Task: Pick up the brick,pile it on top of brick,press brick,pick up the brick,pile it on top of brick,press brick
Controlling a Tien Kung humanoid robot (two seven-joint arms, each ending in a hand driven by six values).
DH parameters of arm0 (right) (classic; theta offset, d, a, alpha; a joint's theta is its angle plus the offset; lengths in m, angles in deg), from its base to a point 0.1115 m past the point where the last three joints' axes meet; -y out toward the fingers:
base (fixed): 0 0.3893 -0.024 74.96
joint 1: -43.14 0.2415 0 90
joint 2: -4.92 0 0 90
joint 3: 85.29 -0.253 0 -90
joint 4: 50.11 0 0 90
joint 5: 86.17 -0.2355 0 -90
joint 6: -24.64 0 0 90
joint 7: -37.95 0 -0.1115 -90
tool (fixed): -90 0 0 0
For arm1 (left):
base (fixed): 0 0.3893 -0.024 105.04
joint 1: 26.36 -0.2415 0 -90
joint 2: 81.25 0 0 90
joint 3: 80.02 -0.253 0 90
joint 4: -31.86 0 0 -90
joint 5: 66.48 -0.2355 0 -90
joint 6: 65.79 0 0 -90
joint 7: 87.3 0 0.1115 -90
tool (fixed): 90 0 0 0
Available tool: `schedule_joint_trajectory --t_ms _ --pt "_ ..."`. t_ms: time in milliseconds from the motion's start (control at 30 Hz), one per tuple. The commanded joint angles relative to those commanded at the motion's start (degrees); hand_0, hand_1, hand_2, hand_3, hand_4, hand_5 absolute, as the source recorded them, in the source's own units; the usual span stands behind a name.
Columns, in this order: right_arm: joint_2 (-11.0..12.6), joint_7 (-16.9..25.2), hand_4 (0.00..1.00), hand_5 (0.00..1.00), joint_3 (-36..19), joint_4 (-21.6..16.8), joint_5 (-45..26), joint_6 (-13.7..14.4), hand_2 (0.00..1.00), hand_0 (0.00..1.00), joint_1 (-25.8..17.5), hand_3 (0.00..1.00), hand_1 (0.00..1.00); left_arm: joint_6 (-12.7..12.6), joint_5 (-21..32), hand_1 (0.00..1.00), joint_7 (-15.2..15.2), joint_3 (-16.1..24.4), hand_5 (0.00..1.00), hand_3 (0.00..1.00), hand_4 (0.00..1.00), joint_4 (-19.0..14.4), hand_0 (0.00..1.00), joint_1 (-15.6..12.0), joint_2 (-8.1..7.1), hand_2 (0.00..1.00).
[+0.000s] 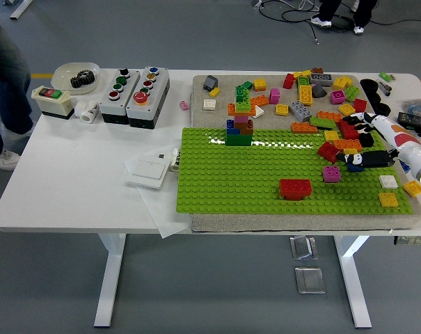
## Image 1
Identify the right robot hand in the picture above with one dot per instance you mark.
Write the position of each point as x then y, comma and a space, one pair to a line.
398, 139

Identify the magenta two-by-two brick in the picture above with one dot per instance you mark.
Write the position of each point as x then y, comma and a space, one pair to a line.
331, 174

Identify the black brick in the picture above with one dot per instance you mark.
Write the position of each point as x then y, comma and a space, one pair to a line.
367, 141

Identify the red two-by-four brick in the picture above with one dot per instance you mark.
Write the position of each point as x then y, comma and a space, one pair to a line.
347, 135
295, 188

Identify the orange brick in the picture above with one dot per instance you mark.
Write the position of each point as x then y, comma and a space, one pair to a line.
304, 128
346, 144
328, 115
260, 101

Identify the long green brick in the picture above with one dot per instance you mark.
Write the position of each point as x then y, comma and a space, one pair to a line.
321, 122

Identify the grey brick with rings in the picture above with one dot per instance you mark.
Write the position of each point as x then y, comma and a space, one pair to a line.
321, 79

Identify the grey two-by-four brick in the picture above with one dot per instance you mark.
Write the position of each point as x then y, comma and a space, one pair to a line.
300, 110

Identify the long yellow brick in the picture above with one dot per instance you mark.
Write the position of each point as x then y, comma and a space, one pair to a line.
305, 94

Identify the brown brick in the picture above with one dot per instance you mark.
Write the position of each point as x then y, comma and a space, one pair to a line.
317, 70

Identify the small yellow brick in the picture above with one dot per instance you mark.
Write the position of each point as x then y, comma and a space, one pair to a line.
296, 74
214, 92

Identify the small white slope brick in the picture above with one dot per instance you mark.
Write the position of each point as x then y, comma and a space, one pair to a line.
259, 111

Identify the multicoloured brick tower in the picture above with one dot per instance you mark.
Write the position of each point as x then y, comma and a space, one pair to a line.
238, 140

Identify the white flat brick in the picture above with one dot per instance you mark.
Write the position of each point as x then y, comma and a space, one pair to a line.
209, 104

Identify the dark grey slope brick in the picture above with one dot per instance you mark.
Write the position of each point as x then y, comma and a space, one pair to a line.
210, 83

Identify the small pink brick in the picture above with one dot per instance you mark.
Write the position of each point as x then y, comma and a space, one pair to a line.
184, 105

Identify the black electronic module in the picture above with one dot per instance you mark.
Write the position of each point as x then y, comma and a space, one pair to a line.
412, 120

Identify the small blue part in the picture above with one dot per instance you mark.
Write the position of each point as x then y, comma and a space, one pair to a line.
406, 167

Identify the metal hand tool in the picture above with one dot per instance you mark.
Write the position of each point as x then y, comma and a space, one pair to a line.
384, 88

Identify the small green block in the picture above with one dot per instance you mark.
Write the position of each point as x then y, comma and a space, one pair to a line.
384, 76

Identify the desk control panel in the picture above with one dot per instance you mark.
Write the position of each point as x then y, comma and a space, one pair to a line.
413, 240

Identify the metal floor socket cover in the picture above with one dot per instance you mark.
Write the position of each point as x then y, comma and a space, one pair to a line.
310, 280
303, 247

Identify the white table leg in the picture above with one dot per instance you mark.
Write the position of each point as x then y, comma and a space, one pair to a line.
353, 278
112, 271

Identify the green studded baseplate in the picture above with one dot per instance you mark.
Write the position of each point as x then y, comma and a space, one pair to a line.
231, 181

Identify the grey-brown mat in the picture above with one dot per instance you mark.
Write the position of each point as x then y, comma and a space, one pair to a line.
231, 222

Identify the small white printed fitting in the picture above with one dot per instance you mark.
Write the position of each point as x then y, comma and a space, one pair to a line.
175, 161

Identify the control box with emergency stop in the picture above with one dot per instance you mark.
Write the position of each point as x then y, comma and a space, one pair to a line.
151, 108

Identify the translucent white sheet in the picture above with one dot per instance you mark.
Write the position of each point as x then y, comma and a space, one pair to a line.
161, 217

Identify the three-button control box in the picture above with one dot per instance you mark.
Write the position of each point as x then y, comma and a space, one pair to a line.
107, 108

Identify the white pipe tee fitting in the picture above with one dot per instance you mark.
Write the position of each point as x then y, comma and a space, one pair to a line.
88, 112

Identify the black metal gears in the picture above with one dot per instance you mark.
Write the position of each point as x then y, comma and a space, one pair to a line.
82, 80

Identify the white table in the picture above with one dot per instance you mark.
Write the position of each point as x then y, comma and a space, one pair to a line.
74, 156

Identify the white bowl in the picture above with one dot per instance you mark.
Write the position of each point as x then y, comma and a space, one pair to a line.
61, 74

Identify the white furniture foot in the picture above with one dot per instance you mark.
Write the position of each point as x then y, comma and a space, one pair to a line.
20, 8

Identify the white wall switch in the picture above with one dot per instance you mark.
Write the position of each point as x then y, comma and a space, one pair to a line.
147, 172

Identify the beige red-green switch box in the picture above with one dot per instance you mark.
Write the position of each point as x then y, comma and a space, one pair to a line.
53, 106

